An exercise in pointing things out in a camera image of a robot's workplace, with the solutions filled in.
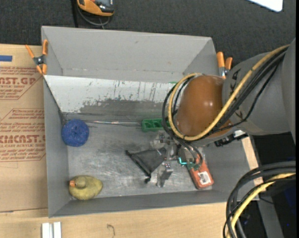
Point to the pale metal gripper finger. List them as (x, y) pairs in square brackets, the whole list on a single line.
[(161, 139), (166, 172)]

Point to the green plastic block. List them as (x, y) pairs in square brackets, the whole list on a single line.
[(152, 124)]

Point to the black triangular thing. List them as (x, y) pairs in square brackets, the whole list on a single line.
[(149, 159)]

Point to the orange box with white label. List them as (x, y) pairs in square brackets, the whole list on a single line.
[(201, 176)]

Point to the grey metal bin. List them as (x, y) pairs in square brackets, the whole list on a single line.
[(110, 162)]

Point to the yellow toy duck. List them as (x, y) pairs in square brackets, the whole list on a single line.
[(86, 188)]

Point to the blue ball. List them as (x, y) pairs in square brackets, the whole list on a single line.
[(75, 133)]

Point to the brown cardboard board red print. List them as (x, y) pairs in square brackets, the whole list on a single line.
[(18, 177)]

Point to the black cylinder on white bracket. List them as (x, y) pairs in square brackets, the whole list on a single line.
[(222, 141)]

